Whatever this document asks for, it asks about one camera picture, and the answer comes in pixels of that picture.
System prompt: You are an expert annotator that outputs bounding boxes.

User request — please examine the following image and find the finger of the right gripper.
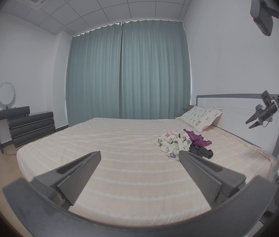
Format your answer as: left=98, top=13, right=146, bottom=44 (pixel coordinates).
left=249, top=117, right=266, bottom=129
left=245, top=110, right=263, bottom=125

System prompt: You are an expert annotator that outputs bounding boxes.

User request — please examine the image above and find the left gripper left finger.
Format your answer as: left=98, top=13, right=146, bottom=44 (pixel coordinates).
left=31, top=151, right=102, bottom=207

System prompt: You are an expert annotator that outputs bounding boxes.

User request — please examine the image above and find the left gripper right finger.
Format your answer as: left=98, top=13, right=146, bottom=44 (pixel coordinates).
left=179, top=151, right=247, bottom=205

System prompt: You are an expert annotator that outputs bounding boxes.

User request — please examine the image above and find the black T-shirt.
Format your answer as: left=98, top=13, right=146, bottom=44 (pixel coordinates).
left=188, top=145, right=214, bottom=160

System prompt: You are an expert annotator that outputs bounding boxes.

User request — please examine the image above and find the bed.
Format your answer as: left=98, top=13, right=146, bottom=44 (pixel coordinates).
left=16, top=94, right=279, bottom=228

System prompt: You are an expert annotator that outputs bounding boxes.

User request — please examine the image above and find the purple garment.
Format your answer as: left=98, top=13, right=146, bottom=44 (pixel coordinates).
left=183, top=129, right=212, bottom=147

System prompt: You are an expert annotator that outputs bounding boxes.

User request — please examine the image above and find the white printed garment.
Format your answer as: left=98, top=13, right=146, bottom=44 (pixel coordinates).
left=153, top=130, right=192, bottom=162

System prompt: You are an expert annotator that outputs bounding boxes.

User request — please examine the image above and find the white printed pillow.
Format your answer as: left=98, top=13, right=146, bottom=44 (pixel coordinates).
left=178, top=106, right=223, bottom=132

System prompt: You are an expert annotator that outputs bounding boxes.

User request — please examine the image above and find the black chest of drawers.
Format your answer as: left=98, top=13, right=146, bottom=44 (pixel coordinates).
left=7, top=111, right=57, bottom=147

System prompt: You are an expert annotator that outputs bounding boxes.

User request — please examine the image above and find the black dressing table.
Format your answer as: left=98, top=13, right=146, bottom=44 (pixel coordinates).
left=0, top=106, right=30, bottom=154

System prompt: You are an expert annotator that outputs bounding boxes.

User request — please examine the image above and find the blue-green curtain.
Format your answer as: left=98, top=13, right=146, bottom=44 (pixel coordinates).
left=118, top=19, right=192, bottom=120
left=65, top=24, right=123, bottom=127

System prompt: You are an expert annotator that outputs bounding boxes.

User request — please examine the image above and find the round white-framed mirror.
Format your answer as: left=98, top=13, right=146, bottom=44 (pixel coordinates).
left=0, top=82, right=16, bottom=109

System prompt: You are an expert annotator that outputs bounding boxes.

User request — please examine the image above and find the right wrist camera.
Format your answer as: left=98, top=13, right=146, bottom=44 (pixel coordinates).
left=261, top=90, right=274, bottom=104

